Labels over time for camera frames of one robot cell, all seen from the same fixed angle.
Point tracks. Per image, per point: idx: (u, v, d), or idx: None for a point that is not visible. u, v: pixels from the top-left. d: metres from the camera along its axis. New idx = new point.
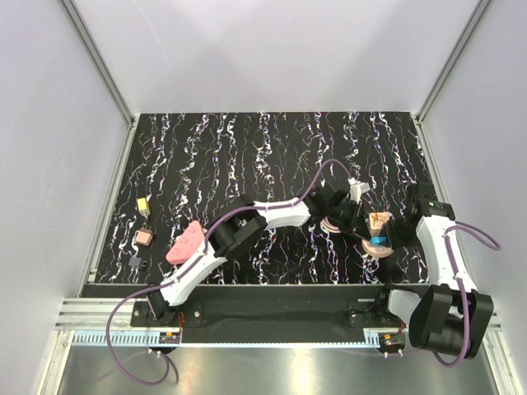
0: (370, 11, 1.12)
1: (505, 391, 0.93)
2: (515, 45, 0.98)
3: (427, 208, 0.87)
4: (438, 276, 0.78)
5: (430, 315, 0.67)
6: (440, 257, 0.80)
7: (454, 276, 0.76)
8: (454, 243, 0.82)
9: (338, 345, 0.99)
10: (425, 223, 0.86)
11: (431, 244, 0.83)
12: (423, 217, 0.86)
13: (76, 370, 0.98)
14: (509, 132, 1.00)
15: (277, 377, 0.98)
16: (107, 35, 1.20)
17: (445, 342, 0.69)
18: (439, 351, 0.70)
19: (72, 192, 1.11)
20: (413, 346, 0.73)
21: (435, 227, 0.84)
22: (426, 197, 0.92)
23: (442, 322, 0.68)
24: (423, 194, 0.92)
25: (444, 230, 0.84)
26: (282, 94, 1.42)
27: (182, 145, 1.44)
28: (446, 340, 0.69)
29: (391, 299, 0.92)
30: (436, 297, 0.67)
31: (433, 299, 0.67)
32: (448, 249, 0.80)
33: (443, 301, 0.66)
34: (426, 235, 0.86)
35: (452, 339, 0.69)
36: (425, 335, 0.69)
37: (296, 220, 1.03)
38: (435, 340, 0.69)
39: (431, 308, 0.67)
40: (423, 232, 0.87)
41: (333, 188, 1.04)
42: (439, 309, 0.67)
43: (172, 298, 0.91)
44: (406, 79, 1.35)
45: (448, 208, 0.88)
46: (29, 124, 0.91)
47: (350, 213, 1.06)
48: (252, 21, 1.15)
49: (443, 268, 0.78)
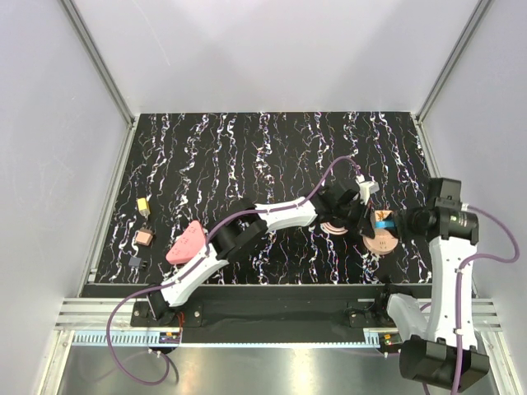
0: (370, 11, 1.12)
1: (505, 391, 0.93)
2: (515, 45, 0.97)
3: (447, 225, 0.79)
4: (438, 325, 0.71)
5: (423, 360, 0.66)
6: (445, 299, 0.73)
7: (454, 330, 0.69)
8: (467, 281, 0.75)
9: (337, 344, 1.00)
10: (439, 245, 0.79)
11: (440, 280, 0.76)
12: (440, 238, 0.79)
13: (76, 370, 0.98)
14: (510, 132, 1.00)
15: (277, 377, 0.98)
16: (107, 35, 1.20)
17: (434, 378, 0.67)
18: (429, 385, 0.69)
19: (72, 192, 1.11)
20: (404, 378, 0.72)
21: (450, 257, 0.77)
22: (450, 208, 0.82)
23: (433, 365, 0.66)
24: (445, 196, 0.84)
25: (459, 263, 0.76)
26: (282, 94, 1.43)
27: (182, 145, 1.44)
28: (434, 376, 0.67)
29: (389, 302, 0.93)
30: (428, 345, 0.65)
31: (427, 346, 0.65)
32: (455, 291, 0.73)
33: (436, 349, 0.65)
34: (438, 263, 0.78)
35: (438, 374, 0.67)
36: (413, 371, 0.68)
37: (305, 220, 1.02)
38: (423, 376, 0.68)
39: (425, 354, 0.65)
40: (436, 257, 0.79)
41: (344, 187, 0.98)
42: (432, 355, 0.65)
43: (173, 299, 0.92)
44: (405, 79, 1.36)
45: (472, 227, 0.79)
46: (29, 124, 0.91)
47: (357, 213, 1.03)
48: (252, 21, 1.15)
49: (446, 315, 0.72)
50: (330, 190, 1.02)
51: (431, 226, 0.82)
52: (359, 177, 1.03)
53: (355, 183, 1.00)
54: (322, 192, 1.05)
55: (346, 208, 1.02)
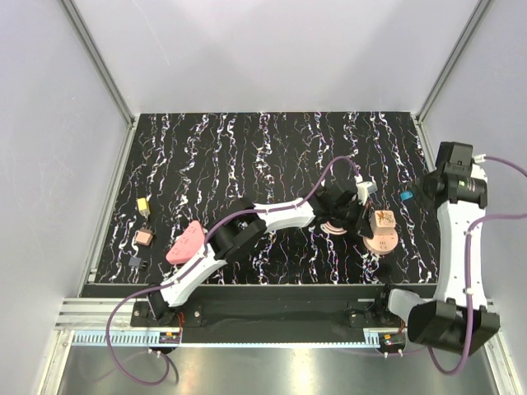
0: (370, 11, 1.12)
1: (505, 391, 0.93)
2: (515, 45, 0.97)
3: (455, 191, 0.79)
4: (448, 285, 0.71)
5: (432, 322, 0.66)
6: (454, 262, 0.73)
7: (464, 290, 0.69)
8: (477, 244, 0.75)
9: (338, 344, 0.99)
10: (448, 210, 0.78)
11: (450, 243, 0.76)
12: (448, 202, 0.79)
13: (77, 369, 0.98)
14: (509, 131, 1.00)
15: (277, 377, 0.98)
16: (107, 36, 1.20)
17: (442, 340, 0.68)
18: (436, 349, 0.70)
19: (72, 192, 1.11)
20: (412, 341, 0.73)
21: (459, 223, 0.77)
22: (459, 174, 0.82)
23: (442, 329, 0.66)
24: (455, 161, 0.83)
25: (468, 225, 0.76)
26: (282, 94, 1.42)
27: (182, 145, 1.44)
28: (441, 340, 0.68)
29: (389, 299, 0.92)
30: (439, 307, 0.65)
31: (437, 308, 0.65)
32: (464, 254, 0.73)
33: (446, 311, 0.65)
34: (447, 229, 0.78)
35: (446, 338, 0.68)
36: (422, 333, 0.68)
37: (300, 221, 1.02)
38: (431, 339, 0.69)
39: (436, 314, 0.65)
40: (444, 218, 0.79)
41: (342, 188, 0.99)
42: (442, 318, 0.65)
43: (173, 299, 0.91)
44: (405, 79, 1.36)
45: (480, 193, 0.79)
46: (29, 124, 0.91)
47: (356, 214, 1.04)
48: (252, 21, 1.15)
49: (454, 276, 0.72)
50: (328, 191, 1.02)
51: (440, 192, 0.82)
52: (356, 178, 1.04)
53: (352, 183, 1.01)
54: (319, 193, 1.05)
55: (343, 209, 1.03)
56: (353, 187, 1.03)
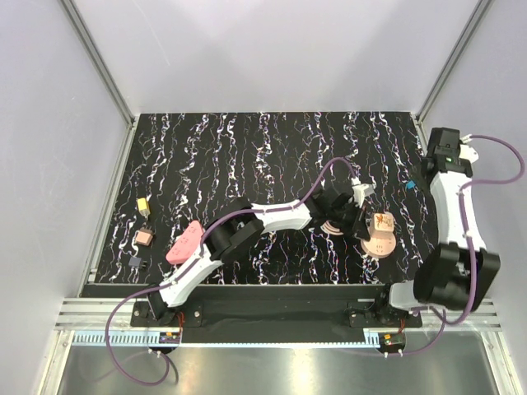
0: (370, 11, 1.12)
1: (505, 391, 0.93)
2: (515, 45, 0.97)
3: (445, 164, 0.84)
4: (449, 234, 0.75)
5: (438, 268, 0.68)
6: (451, 209, 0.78)
7: (463, 234, 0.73)
8: (469, 202, 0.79)
9: (338, 345, 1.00)
10: (440, 178, 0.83)
11: (445, 200, 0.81)
12: (439, 174, 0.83)
13: (77, 370, 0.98)
14: (509, 131, 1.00)
15: (277, 377, 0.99)
16: (107, 36, 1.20)
17: (449, 296, 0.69)
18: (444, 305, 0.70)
19: (72, 192, 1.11)
20: (420, 300, 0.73)
21: (450, 182, 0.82)
22: (449, 150, 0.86)
23: (449, 276, 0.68)
24: (445, 144, 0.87)
25: (459, 188, 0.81)
26: (282, 94, 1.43)
27: (182, 145, 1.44)
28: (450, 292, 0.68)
29: (392, 291, 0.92)
30: (442, 250, 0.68)
31: (441, 252, 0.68)
32: (459, 202, 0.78)
33: (450, 254, 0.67)
34: (440, 190, 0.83)
35: (455, 291, 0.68)
36: (430, 285, 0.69)
37: (296, 223, 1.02)
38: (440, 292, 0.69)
39: (440, 257, 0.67)
40: (436, 188, 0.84)
41: (338, 191, 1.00)
42: (447, 261, 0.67)
43: (171, 299, 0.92)
44: (405, 79, 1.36)
45: (466, 166, 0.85)
46: (29, 124, 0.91)
47: (353, 216, 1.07)
48: (252, 21, 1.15)
49: (454, 221, 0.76)
50: (324, 193, 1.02)
51: (431, 171, 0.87)
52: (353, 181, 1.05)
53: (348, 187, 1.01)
54: (314, 195, 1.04)
55: (339, 211, 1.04)
56: (350, 189, 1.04)
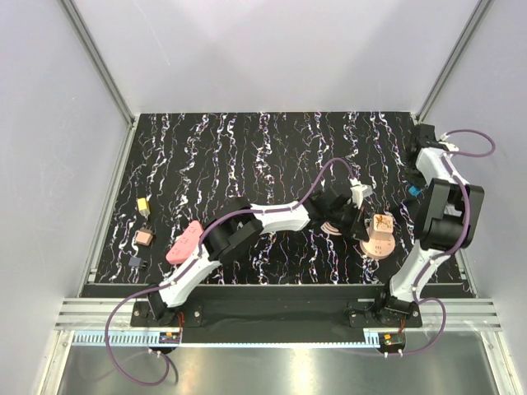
0: (370, 11, 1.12)
1: (505, 391, 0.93)
2: (515, 45, 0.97)
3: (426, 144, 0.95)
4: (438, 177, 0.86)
5: (432, 202, 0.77)
6: (436, 167, 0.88)
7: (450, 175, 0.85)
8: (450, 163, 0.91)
9: (338, 345, 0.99)
10: (423, 151, 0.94)
11: (431, 164, 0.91)
12: (422, 149, 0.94)
13: (77, 370, 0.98)
14: (509, 131, 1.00)
15: (277, 377, 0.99)
16: (107, 36, 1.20)
17: (445, 233, 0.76)
18: (441, 241, 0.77)
19: (72, 192, 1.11)
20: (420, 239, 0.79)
21: (431, 151, 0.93)
22: (426, 137, 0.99)
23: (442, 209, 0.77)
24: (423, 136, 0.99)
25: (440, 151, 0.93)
26: (282, 94, 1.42)
27: (182, 145, 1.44)
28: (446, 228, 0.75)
29: (392, 282, 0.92)
30: (436, 186, 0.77)
31: (435, 187, 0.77)
32: (443, 160, 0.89)
33: (443, 189, 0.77)
34: (425, 160, 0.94)
35: (451, 228, 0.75)
36: (428, 220, 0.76)
37: (296, 224, 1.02)
38: (437, 227, 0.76)
39: (433, 192, 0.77)
40: (422, 160, 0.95)
41: (336, 192, 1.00)
42: (439, 194, 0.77)
43: (171, 299, 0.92)
44: (404, 79, 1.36)
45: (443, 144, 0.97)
46: (29, 124, 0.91)
47: (352, 217, 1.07)
48: (252, 21, 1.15)
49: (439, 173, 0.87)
50: (322, 195, 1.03)
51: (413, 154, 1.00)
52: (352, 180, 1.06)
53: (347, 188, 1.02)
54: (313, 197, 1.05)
55: (338, 213, 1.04)
56: (348, 189, 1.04)
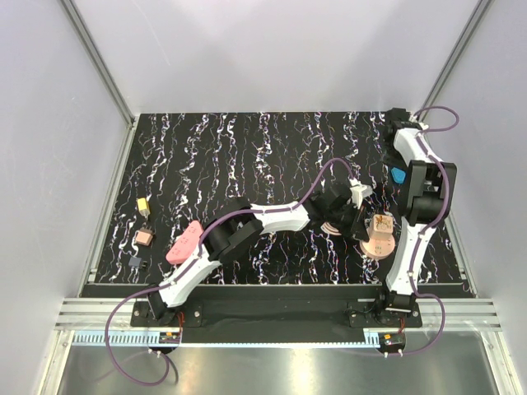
0: (370, 11, 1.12)
1: (505, 391, 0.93)
2: (515, 45, 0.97)
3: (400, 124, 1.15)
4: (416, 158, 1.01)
5: (412, 180, 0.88)
6: (412, 148, 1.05)
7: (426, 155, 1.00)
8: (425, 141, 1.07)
9: (338, 345, 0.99)
10: (400, 133, 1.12)
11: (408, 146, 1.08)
12: (399, 131, 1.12)
13: (77, 370, 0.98)
14: (508, 131, 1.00)
15: (277, 377, 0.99)
16: (107, 36, 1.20)
17: (427, 207, 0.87)
18: (425, 214, 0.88)
19: (73, 192, 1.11)
20: (405, 216, 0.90)
21: (408, 132, 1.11)
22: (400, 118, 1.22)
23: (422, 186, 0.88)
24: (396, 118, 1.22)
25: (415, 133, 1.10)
26: (282, 94, 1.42)
27: (182, 145, 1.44)
28: (427, 202, 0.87)
29: (389, 282, 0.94)
30: (414, 166, 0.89)
31: (412, 168, 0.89)
32: (418, 141, 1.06)
33: (421, 169, 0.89)
34: (402, 140, 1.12)
35: (432, 202, 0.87)
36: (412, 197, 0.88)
37: (296, 224, 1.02)
38: (420, 202, 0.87)
39: (412, 172, 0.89)
40: (400, 141, 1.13)
41: (336, 192, 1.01)
42: (417, 174, 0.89)
43: (171, 299, 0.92)
44: (404, 80, 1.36)
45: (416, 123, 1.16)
46: (29, 125, 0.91)
47: (351, 217, 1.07)
48: (252, 21, 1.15)
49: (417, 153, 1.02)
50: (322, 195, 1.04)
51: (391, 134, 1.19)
52: (353, 180, 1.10)
53: (346, 188, 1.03)
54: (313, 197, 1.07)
55: (338, 212, 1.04)
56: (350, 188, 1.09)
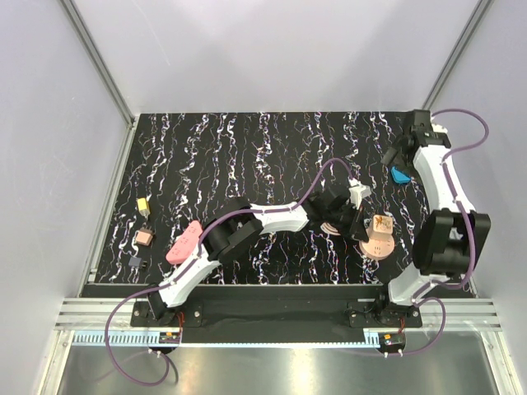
0: (370, 11, 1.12)
1: (505, 392, 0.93)
2: (516, 45, 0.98)
3: (424, 139, 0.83)
4: (439, 202, 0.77)
5: (433, 236, 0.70)
6: (439, 184, 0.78)
7: (453, 199, 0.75)
8: (451, 170, 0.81)
9: (338, 345, 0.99)
10: (423, 155, 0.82)
11: (431, 176, 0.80)
12: (422, 151, 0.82)
13: (77, 369, 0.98)
14: (509, 131, 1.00)
15: (277, 377, 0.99)
16: (107, 36, 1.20)
17: (449, 262, 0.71)
18: (444, 270, 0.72)
19: (72, 192, 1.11)
20: (419, 267, 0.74)
21: (433, 155, 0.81)
22: (423, 125, 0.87)
23: (445, 242, 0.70)
24: (419, 123, 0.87)
25: (441, 159, 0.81)
26: (282, 95, 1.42)
27: (182, 145, 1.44)
28: (449, 258, 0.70)
29: (391, 290, 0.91)
30: (438, 220, 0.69)
31: (436, 221, 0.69)
32: (445, 171, 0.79)
33: (445, 222, 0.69)
34: (425, 166, 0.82)
35: (454, 257, 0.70)
36: (429, 253, 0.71)
37: (296, 224, 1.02)
38: (439, 258, 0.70)
39: (434, 225, 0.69)
40: (421, 165, 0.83)
41: (335, 193, 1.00)
42: (441, 228, 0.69)
43: (171, 299, 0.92)
44: (405, 79, 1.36)
45: (444, 137, 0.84)
46: (29, 125, 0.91)
47: (351, 218, 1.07)
48: (252, 22, 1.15)
49: (440, 192, 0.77)
50: (320, 196, 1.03)
51: (412, 147, 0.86)
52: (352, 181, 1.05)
53: (346, 188, 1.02)
54: (312, 197, 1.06)
55: (336, 212, 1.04)
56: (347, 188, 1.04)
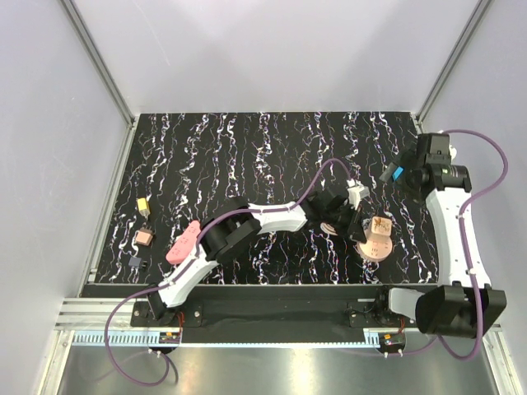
0: (370, 11, 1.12)
1: (505, 391, 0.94)
2: (516, 45, 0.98)
3: (440, 174, 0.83)
4: (450, 270, 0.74)
5: (440, 312, 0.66)
6: (450, 243, 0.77)
7: (467, 271, 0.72)
8: (469, 227, 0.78)
9: (338, 344, 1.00)
10: (437, 197, 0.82)
11: (445, 225, 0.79)
12: (436, 192, 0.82)
13: (76, 369, 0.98)
14: (509, 131, 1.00)
15: (277, 377, 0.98)
16: (107, 36, 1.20)
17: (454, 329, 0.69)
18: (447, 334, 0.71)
19: (72, 192, 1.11)
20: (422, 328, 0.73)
21: (450, 202, 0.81)
22: (441, 159, 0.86)
23: (452, 316, 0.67)
24: (436, 151, 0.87)
25: (458, 211, 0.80)
26: (282, 95, 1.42)
27: (182, 145, 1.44)
28: (454, 326, 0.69)
29: (392, 296, 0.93)
30: (446, 299, 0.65)
31: (445, 299, 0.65)
32: (459, 225, 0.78)
33: (455, 301, 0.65)
34: (439, 213, 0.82)
35: (459, 324, 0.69)
36: (434, 325, 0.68)
37: (294, 224, 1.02)
38: (443, 327, 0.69)
39: (443, 303, 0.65)
40: (436, 214, 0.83)
41: (333, 192, 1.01)
42: (450, 306, 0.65)
43: (170, 299, 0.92)
44: (405, 80, 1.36)
45: (464, 178, 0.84)
46: (29, 125, 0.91)
47: (348, 218, 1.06)
48: (252, 22, 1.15)
49: (454, 256, 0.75)
50: (319, 196, 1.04)
51: (426, 183, 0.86)
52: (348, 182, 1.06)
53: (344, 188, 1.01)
54: (310, 198, 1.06)
55: (335, 213, 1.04)
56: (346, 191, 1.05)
